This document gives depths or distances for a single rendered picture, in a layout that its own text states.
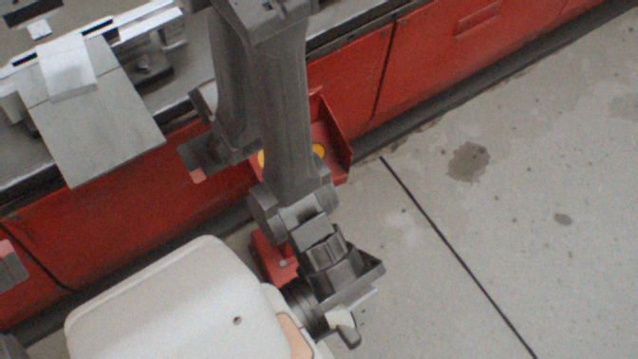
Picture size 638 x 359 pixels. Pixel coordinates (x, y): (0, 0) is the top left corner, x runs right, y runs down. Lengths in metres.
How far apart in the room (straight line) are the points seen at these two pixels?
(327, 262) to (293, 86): 0.29
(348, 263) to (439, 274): 1.34
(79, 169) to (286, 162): 0.54
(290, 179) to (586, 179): 1.79
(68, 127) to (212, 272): 0.60
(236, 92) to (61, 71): 0.59
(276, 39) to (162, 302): 0.31
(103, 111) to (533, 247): 1.51
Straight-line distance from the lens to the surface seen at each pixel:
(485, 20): 2.04
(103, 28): 1.42
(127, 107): 1.31
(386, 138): 2.36
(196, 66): 1.49
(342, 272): 0.92
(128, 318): 0.78
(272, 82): 0.70
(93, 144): 1.29
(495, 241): 2.34
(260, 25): 0.63
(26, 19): 1.33
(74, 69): 1.37
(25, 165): 1.45
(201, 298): 0.75
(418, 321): 2.21
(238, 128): 0.92
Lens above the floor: 2.11
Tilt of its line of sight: 65 degrees down
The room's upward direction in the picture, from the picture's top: 7 degrees clockwise
